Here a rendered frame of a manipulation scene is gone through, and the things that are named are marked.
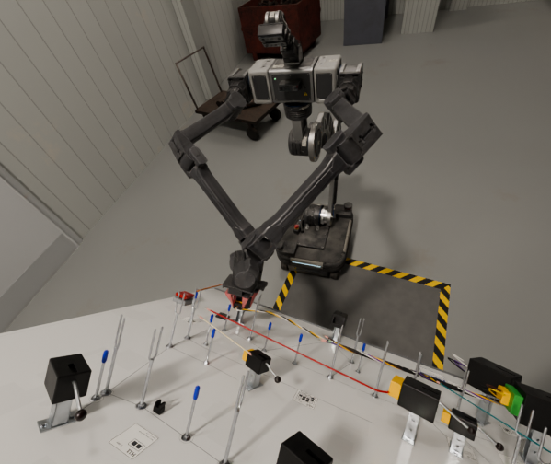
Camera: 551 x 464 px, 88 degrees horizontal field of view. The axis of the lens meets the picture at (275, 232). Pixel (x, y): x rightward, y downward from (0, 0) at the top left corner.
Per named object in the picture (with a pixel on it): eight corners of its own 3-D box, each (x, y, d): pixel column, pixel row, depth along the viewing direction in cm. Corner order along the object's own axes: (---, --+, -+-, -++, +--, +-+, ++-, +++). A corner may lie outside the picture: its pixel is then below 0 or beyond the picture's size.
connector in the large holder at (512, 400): (519, 417, 58) (523, 398, 58) (501, 411, 59) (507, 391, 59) (509, 403, 64) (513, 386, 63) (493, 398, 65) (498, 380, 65)
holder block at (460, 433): (499, 481, 52) (509, 443, 52) (442, 448, 57) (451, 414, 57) (497, 466, 56) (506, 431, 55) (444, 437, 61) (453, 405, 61)
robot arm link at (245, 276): (273, 247, 88) (253, 230, 85) (280, 268, 78) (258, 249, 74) (246, 272, 91) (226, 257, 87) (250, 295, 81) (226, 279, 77)
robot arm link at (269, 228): (357, 156, 87) (336, 129, 82) (368, 157, 82) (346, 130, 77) (263, 258, 90) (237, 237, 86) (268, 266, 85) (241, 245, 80)
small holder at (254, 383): (267, 407, 57) (275, 373, 57) (238, 382, 63) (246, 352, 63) (281, 400, 60) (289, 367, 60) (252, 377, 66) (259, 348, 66)
